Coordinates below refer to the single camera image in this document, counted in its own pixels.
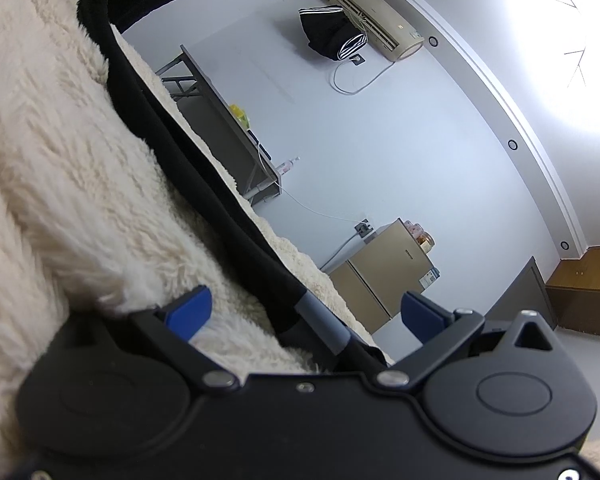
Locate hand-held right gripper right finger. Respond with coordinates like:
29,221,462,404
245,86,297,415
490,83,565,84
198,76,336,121
372,290,568,393

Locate wooden cabinet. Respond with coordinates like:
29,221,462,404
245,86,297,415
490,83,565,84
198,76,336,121
545,245,600,333

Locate grey folding table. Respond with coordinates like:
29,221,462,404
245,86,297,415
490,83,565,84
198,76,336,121
155,45,283,206

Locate cream fluffy blanket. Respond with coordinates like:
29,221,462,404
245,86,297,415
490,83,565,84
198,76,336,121
0,0,600,480

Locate white air conditioner cable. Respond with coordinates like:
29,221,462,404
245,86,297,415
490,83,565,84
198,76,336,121
331,52,397,96

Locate grey door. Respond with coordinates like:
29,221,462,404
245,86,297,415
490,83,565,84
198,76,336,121
480,256,558,333

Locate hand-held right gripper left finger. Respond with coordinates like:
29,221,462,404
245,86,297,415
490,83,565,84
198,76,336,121
45,286,241,390

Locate beige wall air conditioner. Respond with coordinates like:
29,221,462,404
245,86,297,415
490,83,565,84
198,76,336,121
300,0,426,62

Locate black white-striped shorts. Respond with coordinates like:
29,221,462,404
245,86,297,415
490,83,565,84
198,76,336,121
298,5,368,63

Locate black pants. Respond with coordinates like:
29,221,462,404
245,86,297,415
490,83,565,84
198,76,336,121
72,0,396,367

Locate black device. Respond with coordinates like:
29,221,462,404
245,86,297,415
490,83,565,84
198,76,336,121
247,130,272,158

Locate white charging cable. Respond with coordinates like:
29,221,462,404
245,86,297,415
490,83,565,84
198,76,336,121
257,152,363,226

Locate bright ceiling lamp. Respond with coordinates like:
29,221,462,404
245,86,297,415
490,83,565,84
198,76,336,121
485,0,600,141

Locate golden brown fridge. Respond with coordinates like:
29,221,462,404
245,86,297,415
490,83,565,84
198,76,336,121
327,218,441,335

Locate grey power cord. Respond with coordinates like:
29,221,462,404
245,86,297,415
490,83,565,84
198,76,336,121
320,232,363,273

